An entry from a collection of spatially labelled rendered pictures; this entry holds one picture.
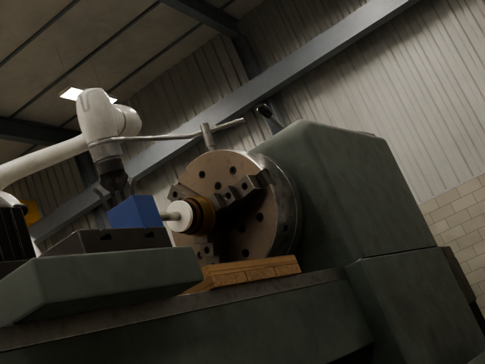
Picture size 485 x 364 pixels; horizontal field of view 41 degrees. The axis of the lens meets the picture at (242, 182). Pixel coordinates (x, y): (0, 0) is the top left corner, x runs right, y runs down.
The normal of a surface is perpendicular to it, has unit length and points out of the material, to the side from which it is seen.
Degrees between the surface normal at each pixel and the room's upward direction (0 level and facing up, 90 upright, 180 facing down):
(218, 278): 90
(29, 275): 90
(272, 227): 90
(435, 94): 90
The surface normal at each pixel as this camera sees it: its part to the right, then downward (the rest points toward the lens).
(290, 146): -0.56, -0.04
